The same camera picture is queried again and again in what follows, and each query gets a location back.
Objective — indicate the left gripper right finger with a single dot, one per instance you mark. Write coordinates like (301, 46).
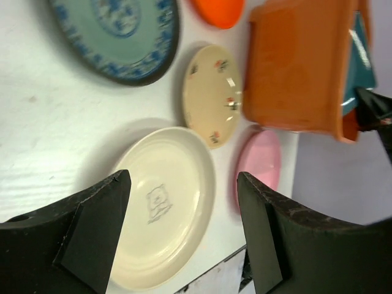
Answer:
(294, 249)

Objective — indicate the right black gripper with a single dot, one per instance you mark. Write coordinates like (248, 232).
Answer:
(373, 112)

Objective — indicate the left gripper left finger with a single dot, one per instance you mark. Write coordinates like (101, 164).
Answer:
(68, 246)

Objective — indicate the teal square plate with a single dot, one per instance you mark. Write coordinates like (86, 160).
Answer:
(360, 72)

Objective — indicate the pink round plate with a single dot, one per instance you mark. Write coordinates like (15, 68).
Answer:
(259, 154)

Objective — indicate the cream bear round plate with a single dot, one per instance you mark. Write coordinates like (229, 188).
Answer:
(170, 206)

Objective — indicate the beige floral small plate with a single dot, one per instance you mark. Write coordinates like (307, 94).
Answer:
(212, 95)

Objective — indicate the orange round plate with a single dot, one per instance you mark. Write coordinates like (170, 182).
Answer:
(222, 14)

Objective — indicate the blue floral round plate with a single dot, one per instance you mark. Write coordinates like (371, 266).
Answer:
(131, 42)

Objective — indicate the orange plastic bin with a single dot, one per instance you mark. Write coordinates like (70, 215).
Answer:
(298, 64)

